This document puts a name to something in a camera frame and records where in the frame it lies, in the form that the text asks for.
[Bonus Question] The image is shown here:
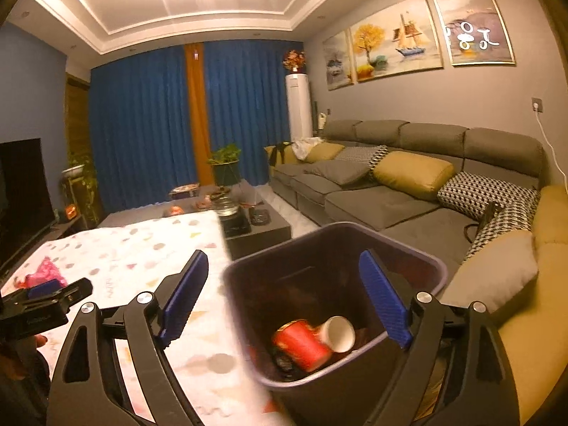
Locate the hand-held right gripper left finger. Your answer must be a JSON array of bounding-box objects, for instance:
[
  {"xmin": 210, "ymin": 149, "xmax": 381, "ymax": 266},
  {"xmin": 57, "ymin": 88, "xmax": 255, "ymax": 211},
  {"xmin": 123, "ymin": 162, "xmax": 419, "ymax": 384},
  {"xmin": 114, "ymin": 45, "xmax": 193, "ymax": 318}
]
[{"xmin": 44, "ymin": 250, "xmax": 209, "ymax": 426}]

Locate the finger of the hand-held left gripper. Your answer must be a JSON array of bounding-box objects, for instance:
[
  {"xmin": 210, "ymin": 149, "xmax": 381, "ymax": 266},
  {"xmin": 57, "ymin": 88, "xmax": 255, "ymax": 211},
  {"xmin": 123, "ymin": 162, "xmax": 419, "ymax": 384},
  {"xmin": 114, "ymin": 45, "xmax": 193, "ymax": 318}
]
[
  {"xmin": 53, "ymin": 277, "xmax": 94, "ymax": 309},
  {"xmin": 27, "ymin": 279, "xmax": 66, "ymax": 299}
]

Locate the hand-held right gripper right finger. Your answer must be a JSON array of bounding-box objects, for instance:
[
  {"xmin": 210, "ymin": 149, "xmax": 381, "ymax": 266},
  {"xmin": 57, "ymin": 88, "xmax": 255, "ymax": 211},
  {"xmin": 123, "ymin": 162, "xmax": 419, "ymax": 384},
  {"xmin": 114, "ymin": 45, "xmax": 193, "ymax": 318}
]
[{"xmin": 359, "ymin": 250, "xmax": 520, "ymax": 426}]

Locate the pink plastic bag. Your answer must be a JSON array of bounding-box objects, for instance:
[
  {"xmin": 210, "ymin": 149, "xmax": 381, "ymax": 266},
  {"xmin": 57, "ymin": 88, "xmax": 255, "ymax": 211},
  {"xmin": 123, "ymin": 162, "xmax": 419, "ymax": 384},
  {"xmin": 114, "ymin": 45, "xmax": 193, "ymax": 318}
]
[{"xmin": 18, "ymin": 257, "xmax": 67, "ymax": 289}]

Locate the white orange paper cup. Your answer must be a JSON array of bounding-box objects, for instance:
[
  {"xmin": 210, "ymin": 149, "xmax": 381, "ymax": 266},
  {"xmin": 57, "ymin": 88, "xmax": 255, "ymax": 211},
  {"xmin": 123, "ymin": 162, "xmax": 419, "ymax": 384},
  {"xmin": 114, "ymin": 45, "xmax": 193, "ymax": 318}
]
[{"xmin": 311, "ymin": 316, "xmax": 356, "ymax": 352}]

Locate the grey plastic trash bin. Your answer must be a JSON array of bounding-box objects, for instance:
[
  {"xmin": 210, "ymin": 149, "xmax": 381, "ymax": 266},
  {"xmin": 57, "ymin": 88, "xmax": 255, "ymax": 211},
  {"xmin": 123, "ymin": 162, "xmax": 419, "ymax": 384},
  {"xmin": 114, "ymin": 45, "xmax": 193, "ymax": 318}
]
[{"xmin": 222, "ymin": 222, "xmax": 449, "ymax": 426}]

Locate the plain red paper cup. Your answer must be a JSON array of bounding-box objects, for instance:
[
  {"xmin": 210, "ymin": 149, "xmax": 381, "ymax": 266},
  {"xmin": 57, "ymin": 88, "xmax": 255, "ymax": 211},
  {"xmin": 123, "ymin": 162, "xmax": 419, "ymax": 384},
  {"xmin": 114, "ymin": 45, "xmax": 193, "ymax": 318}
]
[{"xmin": 272, "ymin": 319, "xmax": 333, "ymax": 372}]

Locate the person's left hand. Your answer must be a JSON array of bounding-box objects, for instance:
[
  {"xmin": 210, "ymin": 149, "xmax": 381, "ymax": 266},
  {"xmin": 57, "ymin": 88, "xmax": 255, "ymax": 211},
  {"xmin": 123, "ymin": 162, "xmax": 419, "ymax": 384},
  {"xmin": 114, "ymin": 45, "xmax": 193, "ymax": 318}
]
[{"xmin": 0, "ymin": 335, "xmax": 49, "ymax": 381}]

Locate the dark television stand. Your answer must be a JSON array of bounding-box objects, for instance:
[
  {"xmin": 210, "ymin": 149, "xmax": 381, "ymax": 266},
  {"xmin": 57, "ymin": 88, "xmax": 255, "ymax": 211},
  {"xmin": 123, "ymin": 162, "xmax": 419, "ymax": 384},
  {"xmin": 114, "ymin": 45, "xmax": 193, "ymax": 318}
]
[{"xmin": 49, "ymin": 213, "xmax": 86, "ymax": 237}]

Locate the white printed tablecloth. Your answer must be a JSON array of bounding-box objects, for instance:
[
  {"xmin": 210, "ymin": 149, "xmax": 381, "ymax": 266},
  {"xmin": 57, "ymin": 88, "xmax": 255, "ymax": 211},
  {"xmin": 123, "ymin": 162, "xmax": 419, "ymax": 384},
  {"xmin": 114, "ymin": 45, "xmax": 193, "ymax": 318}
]
[{"xmin": 0, "ymin": 211, "xmax": 285, "ymax": 426}]

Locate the black kettle base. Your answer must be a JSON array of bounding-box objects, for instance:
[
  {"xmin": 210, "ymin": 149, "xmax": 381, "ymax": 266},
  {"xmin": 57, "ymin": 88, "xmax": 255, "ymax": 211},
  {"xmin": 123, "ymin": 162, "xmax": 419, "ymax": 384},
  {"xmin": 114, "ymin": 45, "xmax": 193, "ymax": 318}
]
[{"xmin": 219, "ymin": 215, "xmax": 252, "ymax": 237}]

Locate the grey corner sofa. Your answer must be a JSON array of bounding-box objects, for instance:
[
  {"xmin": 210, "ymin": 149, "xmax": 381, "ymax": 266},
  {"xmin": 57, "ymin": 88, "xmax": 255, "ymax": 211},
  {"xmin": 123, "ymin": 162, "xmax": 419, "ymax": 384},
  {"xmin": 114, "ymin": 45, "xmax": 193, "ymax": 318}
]
[{"xmin": 265, "ymin": 120, "xmax": 568, "ymax": 426}]

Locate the black flat television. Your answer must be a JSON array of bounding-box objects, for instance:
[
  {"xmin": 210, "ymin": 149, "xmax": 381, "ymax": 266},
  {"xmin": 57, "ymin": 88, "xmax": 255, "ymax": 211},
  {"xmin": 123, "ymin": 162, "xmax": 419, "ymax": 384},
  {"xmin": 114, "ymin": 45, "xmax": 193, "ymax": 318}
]
[{"xmin": 0, "ymin": 138, "xmax": 58, "ymax": 271}]

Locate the glass kettle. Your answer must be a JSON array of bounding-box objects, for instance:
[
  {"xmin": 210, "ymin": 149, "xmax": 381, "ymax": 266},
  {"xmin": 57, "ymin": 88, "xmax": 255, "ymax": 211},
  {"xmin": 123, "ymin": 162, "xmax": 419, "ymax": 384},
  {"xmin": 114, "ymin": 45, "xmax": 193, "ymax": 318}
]
[{"xmin": 213, "ymin": 197, "xmax": 243, "ymax": 218}]

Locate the trailing plant on white stand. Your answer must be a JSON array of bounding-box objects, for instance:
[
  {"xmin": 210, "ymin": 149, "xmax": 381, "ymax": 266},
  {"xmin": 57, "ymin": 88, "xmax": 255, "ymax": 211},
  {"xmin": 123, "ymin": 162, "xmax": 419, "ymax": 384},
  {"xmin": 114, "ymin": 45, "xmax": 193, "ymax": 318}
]
[{"xmin": 62, "ymin": 153, "xmax": 99, "ymax": 227}]

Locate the light grey cushion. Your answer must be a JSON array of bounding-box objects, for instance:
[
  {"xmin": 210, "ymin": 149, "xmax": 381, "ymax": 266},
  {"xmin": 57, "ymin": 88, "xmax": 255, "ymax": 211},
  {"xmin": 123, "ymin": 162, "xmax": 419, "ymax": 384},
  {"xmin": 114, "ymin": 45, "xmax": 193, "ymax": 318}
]
[{"xmin": 441, "ymin": 242, "xmax": 539, "ymax": 313}]

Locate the dark coffee table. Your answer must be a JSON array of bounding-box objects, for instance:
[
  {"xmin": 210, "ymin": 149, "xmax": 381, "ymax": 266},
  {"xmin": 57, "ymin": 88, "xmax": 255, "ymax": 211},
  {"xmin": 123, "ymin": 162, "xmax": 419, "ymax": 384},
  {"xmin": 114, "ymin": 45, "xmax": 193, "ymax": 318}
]
[{"xmin": 98, "ymin": 184, "xmax": 292, "ymax": 255}]

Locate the flat grey cushion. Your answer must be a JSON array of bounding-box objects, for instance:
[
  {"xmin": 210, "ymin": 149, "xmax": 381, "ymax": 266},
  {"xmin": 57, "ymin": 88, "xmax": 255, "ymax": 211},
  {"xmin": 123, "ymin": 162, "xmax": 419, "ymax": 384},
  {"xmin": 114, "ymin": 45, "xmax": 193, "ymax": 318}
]
[{"xmin": 304, "ymin": 160, "xmax": 371, "ymax": 186}]

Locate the black white patterned cushion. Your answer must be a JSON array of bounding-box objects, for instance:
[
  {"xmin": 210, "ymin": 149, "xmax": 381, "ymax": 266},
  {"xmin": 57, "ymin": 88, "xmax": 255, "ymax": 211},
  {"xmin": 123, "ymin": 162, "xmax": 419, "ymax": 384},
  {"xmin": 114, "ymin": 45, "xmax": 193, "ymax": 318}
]
[
  {"xmin": 337, "ymin": 146, "xmax": 390, "ymax": 182},
  {"xmin": 437, "ymin": 171, "xmax": 540, "ymax": 223},
  {"xmin": 461, "ymin": 197, "xmax": 540, "ymax": 262}
]

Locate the potted plant on dark stand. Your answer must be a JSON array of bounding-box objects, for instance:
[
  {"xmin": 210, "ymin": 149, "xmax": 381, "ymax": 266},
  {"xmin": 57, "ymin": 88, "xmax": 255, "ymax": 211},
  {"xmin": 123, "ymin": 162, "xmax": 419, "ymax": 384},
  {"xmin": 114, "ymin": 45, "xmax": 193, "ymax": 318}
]
[{"xmin": 208, "ymin": 144, "xmax": 244, "ymax": 186}]

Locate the small yellow cushion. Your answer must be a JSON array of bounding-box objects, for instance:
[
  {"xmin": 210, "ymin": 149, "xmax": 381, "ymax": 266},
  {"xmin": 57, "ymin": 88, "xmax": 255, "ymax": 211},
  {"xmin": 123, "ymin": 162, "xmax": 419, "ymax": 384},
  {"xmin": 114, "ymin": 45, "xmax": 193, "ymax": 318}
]
[{"xmin": 304, "ymin": 142, "xmax": 346, "ymax": 163}]

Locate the large yellow cushion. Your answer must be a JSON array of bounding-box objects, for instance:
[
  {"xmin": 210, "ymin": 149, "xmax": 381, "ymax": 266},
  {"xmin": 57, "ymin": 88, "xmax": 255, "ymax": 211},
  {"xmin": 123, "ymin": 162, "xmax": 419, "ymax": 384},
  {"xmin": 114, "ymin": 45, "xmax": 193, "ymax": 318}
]
[{"xmin": 497, "ymin": 185, "xmax": 568, "ymax": 426}]

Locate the white cloth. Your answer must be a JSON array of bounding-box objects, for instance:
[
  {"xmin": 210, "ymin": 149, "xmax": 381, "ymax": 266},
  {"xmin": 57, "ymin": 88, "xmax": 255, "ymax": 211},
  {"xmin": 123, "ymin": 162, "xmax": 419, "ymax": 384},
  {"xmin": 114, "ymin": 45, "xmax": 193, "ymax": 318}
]
[{"xmin": 293, "ymin": 138, "xmax": 324, "ymax": 159}]

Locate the blue curtain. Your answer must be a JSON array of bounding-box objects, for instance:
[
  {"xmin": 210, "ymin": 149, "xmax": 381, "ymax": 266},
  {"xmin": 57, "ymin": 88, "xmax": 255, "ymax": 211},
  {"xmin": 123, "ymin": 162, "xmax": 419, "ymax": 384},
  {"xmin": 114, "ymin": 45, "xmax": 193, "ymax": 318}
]
[
  {"xmin": 202, "ymin": 39, "xmax": 307, "ymax": 187},
  {"xmin": 89, "ymin": 42, "xmax": 200, "ymax": 214}
]

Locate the black garment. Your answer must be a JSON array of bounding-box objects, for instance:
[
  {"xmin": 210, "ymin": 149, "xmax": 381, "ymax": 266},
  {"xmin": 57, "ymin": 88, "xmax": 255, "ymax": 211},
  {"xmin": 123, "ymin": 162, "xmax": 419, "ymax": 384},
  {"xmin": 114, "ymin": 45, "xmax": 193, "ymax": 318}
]
[{"xmin": 266, "ymin": 142, "xmax": 289, "ymax": 166}]

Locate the orange curtain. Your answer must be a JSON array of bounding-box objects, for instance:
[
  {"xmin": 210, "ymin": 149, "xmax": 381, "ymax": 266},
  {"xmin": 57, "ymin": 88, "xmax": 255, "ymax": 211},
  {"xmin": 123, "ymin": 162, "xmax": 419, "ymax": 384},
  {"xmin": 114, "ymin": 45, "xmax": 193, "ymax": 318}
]
[{"xmin": 184, "ymin": 43, "xmax": 214, "ymax": 187}]

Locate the white standing air conditioner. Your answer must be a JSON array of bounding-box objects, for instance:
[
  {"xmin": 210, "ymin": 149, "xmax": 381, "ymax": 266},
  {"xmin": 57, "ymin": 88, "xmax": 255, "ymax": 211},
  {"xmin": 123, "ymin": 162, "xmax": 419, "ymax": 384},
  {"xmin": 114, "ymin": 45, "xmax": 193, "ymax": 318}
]
[{"xmin": 285, "ymin": 74, "xmax": 314, "ymax": 143}]

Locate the small framed landscape painting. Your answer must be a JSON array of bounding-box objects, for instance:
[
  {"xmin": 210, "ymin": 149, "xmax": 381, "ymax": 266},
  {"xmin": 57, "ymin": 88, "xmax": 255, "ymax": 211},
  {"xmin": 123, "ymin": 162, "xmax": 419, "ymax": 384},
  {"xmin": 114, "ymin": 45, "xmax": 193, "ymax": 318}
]
[{"xmin": 322, "ymin": 30, "xmax": 357, "ymax": 92}]

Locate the golden flower decoration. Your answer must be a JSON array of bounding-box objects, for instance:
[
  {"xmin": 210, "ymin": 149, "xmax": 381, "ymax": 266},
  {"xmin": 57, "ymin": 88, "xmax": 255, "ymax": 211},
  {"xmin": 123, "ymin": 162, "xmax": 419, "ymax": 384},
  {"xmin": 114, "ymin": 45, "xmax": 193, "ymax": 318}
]
[{"xmin": 283, "ymin": 50, "xmax": 307, "ymax": 74}]

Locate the framed sailboat tree painting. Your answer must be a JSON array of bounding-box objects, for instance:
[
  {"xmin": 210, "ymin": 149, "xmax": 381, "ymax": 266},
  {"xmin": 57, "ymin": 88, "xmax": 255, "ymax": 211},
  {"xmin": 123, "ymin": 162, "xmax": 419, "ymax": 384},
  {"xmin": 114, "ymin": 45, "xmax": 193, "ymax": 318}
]
[{"xmin": 349, "ymin": 0, "xmax": 444, "ymax": 84}]

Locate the framed purple abstract painting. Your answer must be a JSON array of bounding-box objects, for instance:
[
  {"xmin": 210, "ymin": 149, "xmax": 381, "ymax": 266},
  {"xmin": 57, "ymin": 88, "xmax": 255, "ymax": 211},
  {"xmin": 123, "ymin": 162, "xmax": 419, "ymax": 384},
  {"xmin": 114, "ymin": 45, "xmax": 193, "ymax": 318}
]
[{"xmin": 430, "ymin": 0, "xmax": 516, "ymax": 66}]

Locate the white power cable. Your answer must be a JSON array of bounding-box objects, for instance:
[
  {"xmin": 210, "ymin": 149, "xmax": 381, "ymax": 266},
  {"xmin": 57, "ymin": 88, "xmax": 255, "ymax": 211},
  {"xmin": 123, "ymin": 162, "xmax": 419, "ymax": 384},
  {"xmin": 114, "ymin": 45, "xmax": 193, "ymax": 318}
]
[{"xmin": 535, "ymin": 106, "xmax": 568, "ymax": 179}]

